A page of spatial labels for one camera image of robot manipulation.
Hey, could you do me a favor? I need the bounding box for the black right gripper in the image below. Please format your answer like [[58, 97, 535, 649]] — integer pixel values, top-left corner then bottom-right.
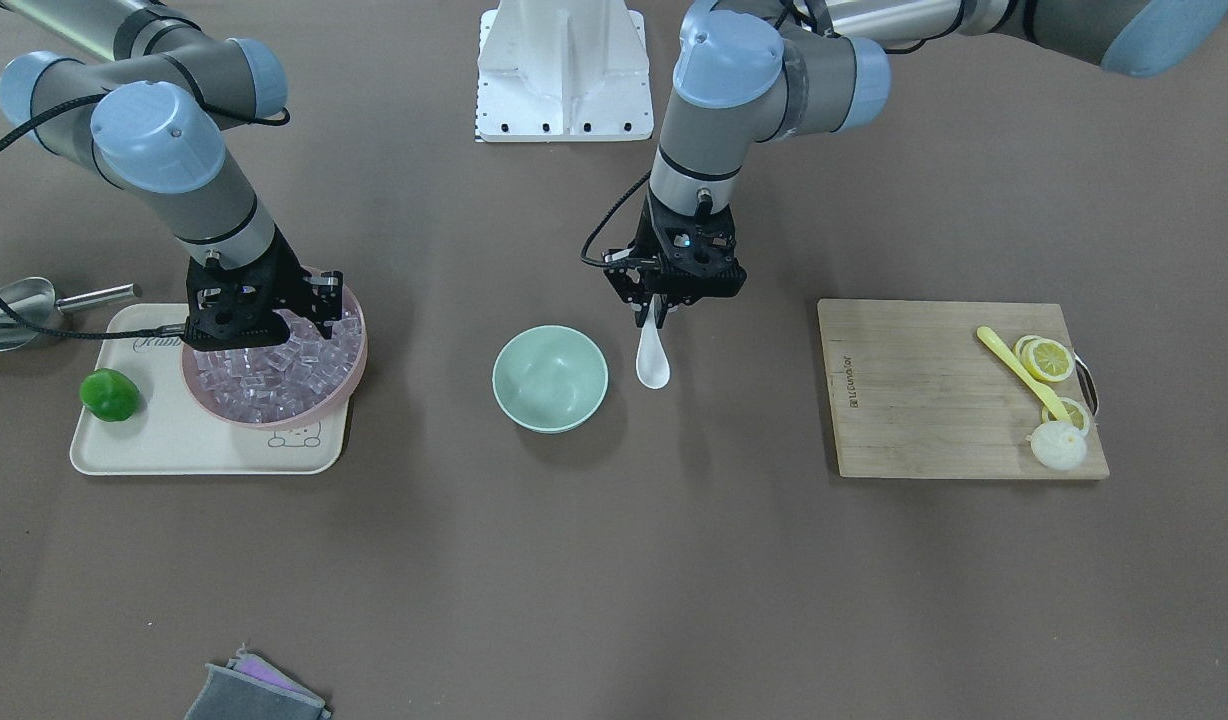
[[181, 229, 344, 351]]

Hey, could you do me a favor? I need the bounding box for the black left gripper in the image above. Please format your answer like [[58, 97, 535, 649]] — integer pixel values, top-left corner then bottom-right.
[[604, 190, 747, 329]]

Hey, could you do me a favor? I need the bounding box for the white ceramic spoon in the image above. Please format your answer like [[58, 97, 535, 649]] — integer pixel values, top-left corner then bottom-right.
[[636, 296, 672, 389]]

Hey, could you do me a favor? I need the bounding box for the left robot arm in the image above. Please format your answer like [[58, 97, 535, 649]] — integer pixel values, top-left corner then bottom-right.
[[589, 1, 1228, 329]]

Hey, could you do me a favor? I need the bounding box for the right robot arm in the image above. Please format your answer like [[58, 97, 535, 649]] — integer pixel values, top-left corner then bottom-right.
[[0, 1, 345, 351]]

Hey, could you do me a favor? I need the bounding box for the pink bowl of ice cubes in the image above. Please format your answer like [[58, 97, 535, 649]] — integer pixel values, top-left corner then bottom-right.
[[181, 288, 368, 430]]

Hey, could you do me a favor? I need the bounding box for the mint green bowl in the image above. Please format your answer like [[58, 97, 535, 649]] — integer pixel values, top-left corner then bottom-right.
[[492, 326, 609, 434]]

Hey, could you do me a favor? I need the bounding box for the stainless steel ice scoop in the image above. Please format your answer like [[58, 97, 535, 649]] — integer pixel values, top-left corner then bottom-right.
[[0, 276, 142, 351]]

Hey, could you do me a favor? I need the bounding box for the cream rectangular serving tray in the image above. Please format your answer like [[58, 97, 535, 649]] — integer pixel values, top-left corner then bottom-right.
[[69, 338, 359, 477]]

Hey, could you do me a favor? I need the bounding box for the green lime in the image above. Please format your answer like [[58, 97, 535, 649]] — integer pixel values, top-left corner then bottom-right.
[[79, 369, 140, 421]]

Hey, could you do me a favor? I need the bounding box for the bamboo cutting board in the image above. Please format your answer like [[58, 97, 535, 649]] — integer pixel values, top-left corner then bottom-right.
[[815, 299, 1111, 482]]

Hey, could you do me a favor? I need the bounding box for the grey folded cloth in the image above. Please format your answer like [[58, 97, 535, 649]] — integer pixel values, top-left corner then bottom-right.
[[185, 648, 332, 719]]

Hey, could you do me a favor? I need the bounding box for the lemon slice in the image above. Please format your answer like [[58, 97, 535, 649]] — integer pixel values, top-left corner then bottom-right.
[[1040, 396, 1090, 436], [1013, 334, 1076, 383]]

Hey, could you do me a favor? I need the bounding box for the yellow plastic knife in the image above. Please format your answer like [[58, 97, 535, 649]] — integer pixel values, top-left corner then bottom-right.
[[975, 326, 1072, 424]]

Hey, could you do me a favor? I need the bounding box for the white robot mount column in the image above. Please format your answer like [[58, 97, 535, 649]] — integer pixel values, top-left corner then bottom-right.
[[474, 1, 655, 143]]

